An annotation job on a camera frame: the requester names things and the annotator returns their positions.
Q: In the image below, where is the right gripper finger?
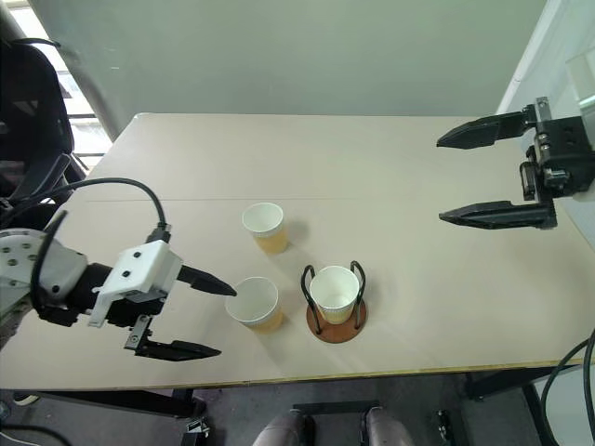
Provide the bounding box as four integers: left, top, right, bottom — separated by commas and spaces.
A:
438, 200, 559, 230
436, 110, 536, 151

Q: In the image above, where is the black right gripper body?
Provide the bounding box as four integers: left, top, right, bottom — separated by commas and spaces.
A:
519, 96, 595, 206

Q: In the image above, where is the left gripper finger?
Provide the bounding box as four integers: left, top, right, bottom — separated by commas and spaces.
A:
123, 314, 223, 362
176, 264, 238, 298

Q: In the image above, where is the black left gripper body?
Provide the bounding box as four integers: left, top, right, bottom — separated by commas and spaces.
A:
104, 286, 169, 329

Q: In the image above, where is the white and yellow paper cup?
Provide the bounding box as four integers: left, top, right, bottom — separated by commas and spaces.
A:
241, 202, 290, 256
309, 265, 361, 325
224, 276, 284, 335

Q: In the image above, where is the black caster wheel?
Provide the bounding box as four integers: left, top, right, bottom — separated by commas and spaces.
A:
183, 415, 209, 446
435, 407, 456, 440

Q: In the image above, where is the grey rounded shape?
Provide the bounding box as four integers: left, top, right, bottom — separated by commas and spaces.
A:
252, 408, 318, 446
364, 407, 416, 446

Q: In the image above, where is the black floor stand bar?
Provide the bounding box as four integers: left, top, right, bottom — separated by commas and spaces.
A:
291, 400, 383, 419

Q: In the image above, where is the black office chair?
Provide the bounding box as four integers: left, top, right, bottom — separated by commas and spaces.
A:
0, 38, 88, 219

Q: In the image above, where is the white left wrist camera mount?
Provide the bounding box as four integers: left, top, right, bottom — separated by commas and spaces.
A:
87, 239, 183, 328

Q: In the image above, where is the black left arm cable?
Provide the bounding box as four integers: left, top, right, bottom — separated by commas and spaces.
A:
0, 177, 172, 321

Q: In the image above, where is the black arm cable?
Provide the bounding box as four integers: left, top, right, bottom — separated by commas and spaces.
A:
582, 328, 595, 422
540, 337, 595, 446
0, 177, 172, 321

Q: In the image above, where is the black table leg frame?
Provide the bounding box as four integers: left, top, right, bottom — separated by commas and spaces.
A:
464, 365, 566, 446
35, 387, 207, 420

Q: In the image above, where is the black wire cup holder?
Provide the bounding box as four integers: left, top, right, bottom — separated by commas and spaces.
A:
299, 259, 369, 346

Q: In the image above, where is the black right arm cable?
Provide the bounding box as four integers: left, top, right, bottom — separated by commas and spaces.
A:
582, 328, 595, 422
540, 337, 595, 446

